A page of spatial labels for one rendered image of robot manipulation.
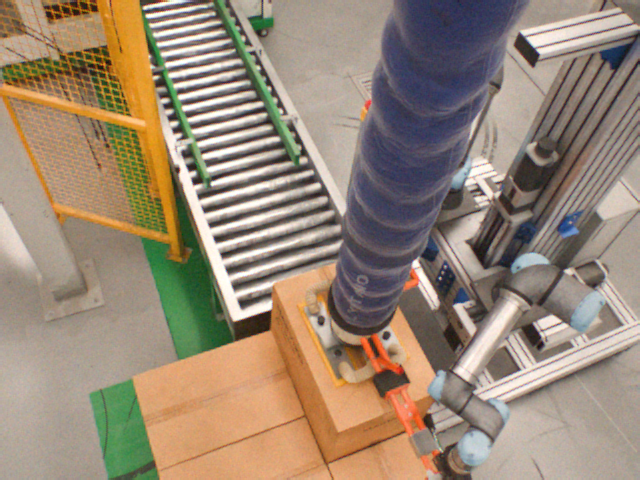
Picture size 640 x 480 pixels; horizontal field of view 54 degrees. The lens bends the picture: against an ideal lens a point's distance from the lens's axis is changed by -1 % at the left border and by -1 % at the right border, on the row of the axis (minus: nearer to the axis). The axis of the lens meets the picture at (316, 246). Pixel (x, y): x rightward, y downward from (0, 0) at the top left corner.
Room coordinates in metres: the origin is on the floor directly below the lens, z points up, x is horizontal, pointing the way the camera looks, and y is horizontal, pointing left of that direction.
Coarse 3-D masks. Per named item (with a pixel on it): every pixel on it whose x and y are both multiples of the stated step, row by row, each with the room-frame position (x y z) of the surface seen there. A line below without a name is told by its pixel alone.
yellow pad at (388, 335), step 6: (384, 330) 1.00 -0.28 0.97; (390, 330) 1.01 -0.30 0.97; (378, 336) 0.98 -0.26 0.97; (384, 336) 0.97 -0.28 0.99; (390, 336) 0.98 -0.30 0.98; (396, 336) 0.99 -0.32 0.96; (384, 342) 0.96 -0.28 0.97; (390, 342) 0.96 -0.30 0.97; (396, 342) 0.97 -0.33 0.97; (402, 342) 0.97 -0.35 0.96; (384, 348) 0.94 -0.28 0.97; (390, 354) 0.92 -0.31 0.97; (408, 354) 0.93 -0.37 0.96
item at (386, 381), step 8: (384, 368) 0.80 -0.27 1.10; (376, 376) 0.77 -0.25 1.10; (384, 376) 0.78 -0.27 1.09; (392, 376) 0.79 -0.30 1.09; (400, 376) 0.79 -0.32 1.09; (376, 384) 0.76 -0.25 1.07; (384, 384) 0.75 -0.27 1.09; (392, 384) 0.76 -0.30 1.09; (400, 384) 0.76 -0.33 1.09; (408, 384) 0.76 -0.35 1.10; (384, 392) 0.73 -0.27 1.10; (392, 392) 0.73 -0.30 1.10
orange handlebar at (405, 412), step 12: (408, 288) 1.13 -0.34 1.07; (372, 336) 0.92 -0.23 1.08; (372, 360) 0.84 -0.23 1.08; (408, 396) 0.73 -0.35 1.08; (396, 408) 0.68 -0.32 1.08; (408, 408) 0.69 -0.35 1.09; (408, 420) 0.66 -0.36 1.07; (420, 420) 0.66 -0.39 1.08; (408, 432) 0.62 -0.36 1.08; (420, 456) 0.55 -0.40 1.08; (432, 468) 0.52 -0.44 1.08
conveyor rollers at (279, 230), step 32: (192, 0) 3.27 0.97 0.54; (224, 0) 3.29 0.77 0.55; (160, 32) 2.92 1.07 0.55; (192, 32) 2.99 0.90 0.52; (224, 32) 3.01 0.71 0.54; (192, 64) 2.72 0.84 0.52; (224, 64) 2.73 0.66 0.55; (192, 96) 2.45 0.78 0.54; (224, 96) 2.47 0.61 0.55; (256, 96) 2.53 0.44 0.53; (224, 128) 2.26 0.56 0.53; (256, 128) 2.27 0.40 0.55; (192, 160) 2.00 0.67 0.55; (256, 160) 2.07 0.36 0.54; (224, 192) 1.83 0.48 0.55; (256, 192) 1.87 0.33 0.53; (288, 192) 1.88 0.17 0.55; (224, 224) 1.65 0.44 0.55; (256, 224) 1.68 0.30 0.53; (288, 224) 1.70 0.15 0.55; (256, 256) 1.50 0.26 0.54; (320, 256) 1.55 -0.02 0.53; (256, 288) 1.33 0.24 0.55
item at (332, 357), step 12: (324, 300) 1.09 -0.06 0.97; (300, 312) 1.03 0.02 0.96; (324, 312) 1.04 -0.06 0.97; (312, 324) 0.99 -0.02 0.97; (324, 324) 1.00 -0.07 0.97; (312, 336) 0.95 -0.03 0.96; (324, 348) 0.90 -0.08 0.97; (336, 348) 0.91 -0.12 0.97; (324, 360) 0.86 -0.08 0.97; (336, 360) 0.87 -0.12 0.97; (348, 360) 0.87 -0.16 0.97; (336, 372) 0.82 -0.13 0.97; (336, 384) 0.78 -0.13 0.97
